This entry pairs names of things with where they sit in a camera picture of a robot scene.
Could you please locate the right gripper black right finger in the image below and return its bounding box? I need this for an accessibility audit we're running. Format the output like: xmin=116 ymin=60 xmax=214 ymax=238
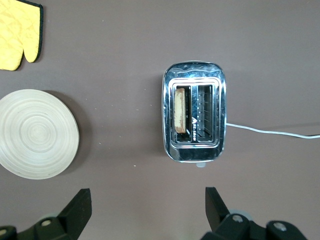
xmin=199 ymin=186 xmax=311 ymax=240

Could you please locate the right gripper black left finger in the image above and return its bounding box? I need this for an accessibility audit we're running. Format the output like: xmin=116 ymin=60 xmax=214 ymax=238
xmin=0 ymin=188 xmax=93 ymax=240

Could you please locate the round bamboo plate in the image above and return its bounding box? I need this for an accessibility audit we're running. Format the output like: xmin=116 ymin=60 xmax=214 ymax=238
xmin=0 ymin=89 xmax=80 ymax=180

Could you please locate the brown bread slice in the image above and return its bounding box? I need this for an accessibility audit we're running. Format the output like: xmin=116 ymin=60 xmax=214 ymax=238
xmin=174 ymin=87 xmax=187 ymax=134

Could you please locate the cream and chrome toaster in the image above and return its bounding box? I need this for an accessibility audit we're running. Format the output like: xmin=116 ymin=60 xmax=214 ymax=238
xmin=161 ymin=60 xmax=228 ymax=168

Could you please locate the yellow quilted oven mitt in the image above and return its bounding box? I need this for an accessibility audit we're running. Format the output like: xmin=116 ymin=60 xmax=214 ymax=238
xmin=0 ymin=0 xmax=44 ymax=72

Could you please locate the white toaster power cable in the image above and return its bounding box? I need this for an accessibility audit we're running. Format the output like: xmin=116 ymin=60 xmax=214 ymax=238
xmin=225 ymin=121 xmax=320 ymax=140

